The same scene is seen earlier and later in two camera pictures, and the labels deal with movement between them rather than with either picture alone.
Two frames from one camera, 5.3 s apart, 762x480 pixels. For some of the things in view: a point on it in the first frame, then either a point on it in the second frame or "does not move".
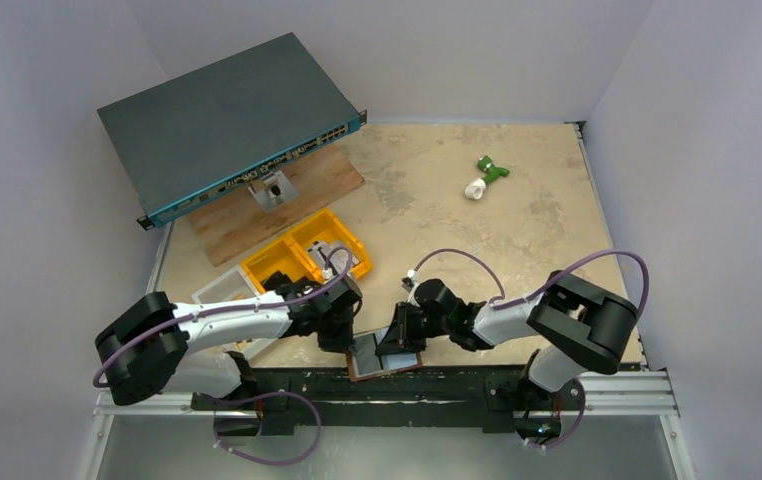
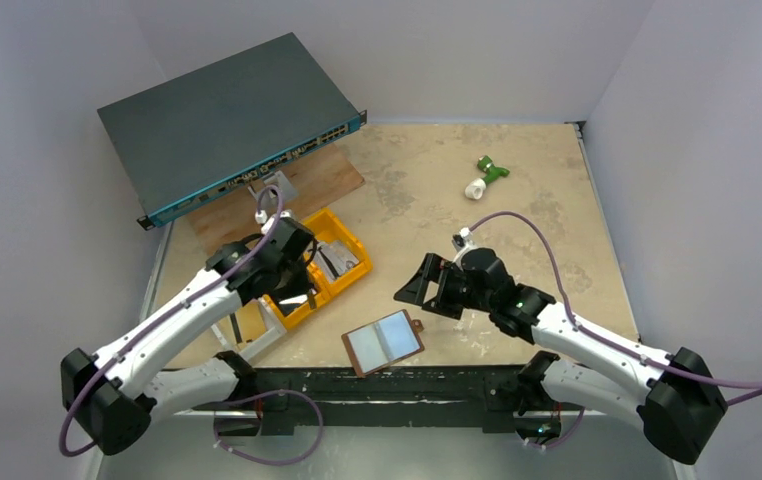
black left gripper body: (336, 332) → (298, 277)
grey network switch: (200, 136) does not move
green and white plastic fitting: (476, 187) does not move
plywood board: (235, 223) does not move
